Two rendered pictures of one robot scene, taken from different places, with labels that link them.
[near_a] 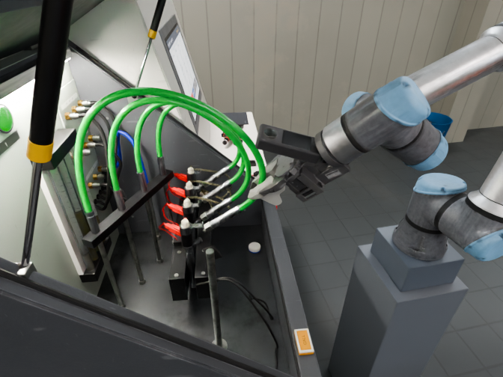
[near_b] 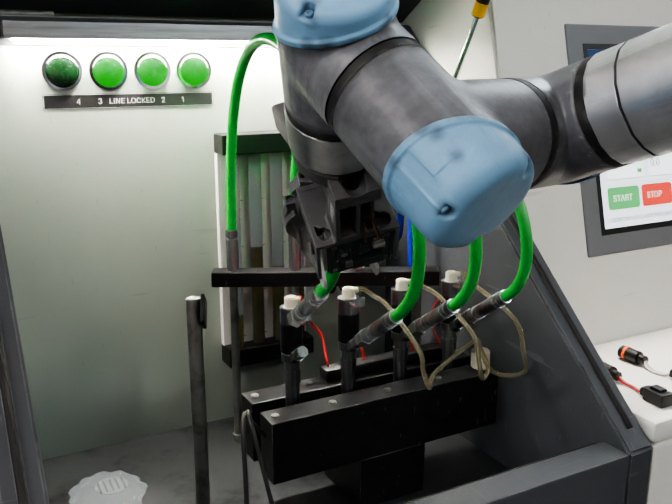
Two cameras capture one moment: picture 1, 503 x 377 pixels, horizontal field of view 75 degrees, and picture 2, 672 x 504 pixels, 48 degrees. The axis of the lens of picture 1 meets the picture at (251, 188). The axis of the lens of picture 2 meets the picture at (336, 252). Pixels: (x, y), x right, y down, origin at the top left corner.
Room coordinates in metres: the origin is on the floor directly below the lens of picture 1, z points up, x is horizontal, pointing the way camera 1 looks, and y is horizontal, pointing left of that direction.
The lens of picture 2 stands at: (0.30, -0.68, 1.39)
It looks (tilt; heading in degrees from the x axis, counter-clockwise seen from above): 14 degrees down; 68
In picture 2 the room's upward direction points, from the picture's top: straight up
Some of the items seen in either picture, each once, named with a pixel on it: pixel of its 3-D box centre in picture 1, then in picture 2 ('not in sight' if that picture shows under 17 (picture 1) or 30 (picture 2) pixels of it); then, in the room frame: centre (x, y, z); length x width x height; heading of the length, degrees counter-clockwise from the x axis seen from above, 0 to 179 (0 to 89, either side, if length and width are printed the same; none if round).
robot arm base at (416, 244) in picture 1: (423, 230); not in sight; (0.74, -0.51, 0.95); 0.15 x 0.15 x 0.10
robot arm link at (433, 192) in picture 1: (437, 199); not in sight; (0.73, -0.51, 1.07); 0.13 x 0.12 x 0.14; 20
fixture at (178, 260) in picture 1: (195, 250); (373, 431); (0.70, 0.16, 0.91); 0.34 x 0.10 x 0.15; 6
